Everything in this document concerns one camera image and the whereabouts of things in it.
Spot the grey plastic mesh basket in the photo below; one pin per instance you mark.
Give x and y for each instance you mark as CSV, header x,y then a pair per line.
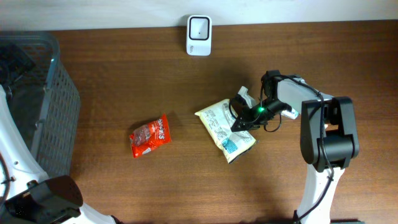
x,y
42,98

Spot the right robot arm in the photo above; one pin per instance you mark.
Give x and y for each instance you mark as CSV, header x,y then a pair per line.
x,y
328,135

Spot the red snack bag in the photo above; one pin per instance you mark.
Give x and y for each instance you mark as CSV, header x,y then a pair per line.
x,y
150,136

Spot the white barcode scanner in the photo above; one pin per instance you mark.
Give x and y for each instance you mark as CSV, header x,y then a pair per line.
x,y
199,35

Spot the yellow snack bag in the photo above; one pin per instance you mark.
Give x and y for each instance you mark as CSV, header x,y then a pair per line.
x,y
218,121

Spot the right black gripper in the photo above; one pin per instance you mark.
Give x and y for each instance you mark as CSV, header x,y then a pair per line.
x,y
248,126

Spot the green tissue pack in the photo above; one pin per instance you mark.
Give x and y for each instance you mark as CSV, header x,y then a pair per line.
x,y
291,113

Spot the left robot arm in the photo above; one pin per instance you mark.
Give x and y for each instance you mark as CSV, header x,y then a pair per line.
x,y
28,194

